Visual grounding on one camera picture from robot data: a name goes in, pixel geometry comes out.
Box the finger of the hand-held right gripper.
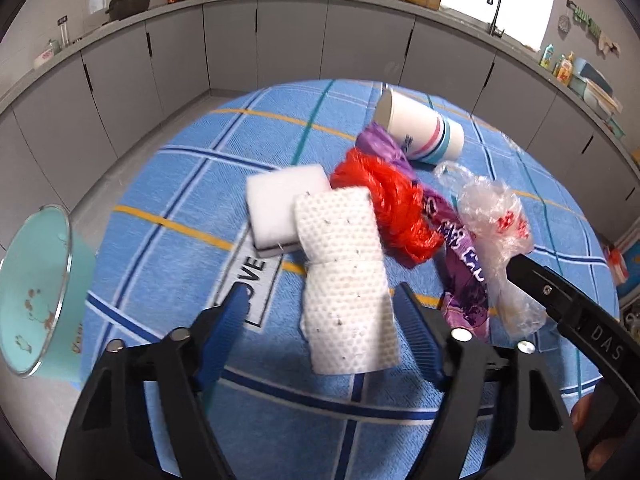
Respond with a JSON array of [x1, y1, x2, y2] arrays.
[[505, 254, 583, 328]]

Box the white sponge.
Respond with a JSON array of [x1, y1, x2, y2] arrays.
[[245, 162, 333, 259]]

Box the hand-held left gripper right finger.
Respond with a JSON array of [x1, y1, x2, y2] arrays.
[[394, 282, 586, 480]]

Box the clear plastic bag red print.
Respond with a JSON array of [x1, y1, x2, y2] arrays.
[[434, 160, 548, 338]]

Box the orange white plastic container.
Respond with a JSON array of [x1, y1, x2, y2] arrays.
[[602, 245, 631, 286]]

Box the blue plaid tablecloth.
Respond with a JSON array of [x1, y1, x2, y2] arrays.
[[65, 78, 621, 480]]

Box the metal faucet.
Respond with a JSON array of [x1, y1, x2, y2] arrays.
[[487, 0, 505, 37]]

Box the grey countertop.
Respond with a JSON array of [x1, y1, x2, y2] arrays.
[[0, 0, 640, 171]]

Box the person's right hand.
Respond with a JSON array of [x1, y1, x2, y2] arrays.
[[570, 395, 614, 477]]

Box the grey lower cabinets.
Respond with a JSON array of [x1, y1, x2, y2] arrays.
[[0, 0, 640, 261]]

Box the white paper cup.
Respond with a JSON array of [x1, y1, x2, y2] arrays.
[[372, 89, 466, 166]]

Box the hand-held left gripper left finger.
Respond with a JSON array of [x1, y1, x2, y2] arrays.
[[55, 287, 251, 480]]

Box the orange dish soap bottle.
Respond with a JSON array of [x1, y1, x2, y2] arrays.
[[555, 51, 575, 83]]

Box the teal trash bin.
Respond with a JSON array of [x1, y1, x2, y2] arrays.
[[0, 203, 98, 381]]

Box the white paper towel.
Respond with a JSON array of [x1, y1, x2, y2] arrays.
[[292, 186, 403, 376]]

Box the black cooking pot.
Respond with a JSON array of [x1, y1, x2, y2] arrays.
[[105, 0, 152, 22]]

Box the purple wrapper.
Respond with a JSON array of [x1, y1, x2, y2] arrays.
[[356, 121, 493, 343]]

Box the window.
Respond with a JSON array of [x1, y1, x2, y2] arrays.
[[425, 0, 571, 51]]

